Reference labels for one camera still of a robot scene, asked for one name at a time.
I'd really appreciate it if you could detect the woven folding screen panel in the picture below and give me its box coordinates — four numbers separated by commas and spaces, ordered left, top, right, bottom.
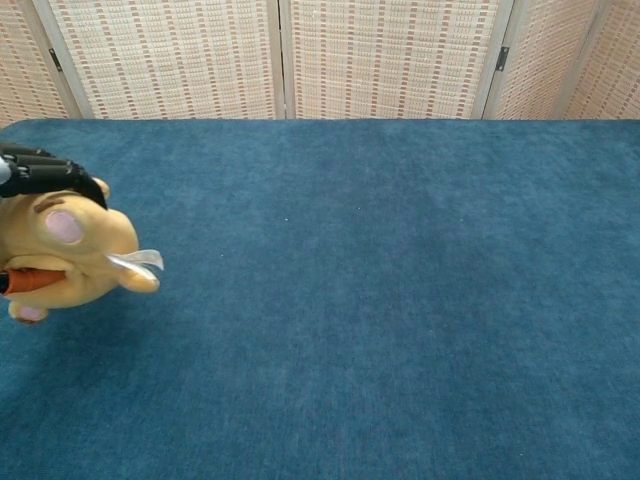
277, 0, 516, 121
481, 0, 614, 121
0, 0, 70, 130
31, 0, 289, 121
558, 0, 640, 121

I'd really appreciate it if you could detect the yellow plush toy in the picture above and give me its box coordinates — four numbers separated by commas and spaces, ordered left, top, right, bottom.
0, 177, 166, 327

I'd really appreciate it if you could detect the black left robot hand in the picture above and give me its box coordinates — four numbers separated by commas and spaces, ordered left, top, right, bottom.
0, 141, 110, 297

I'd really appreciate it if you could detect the blue velvet tablecloth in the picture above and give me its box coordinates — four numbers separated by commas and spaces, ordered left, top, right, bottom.
0, 117, 640, 480

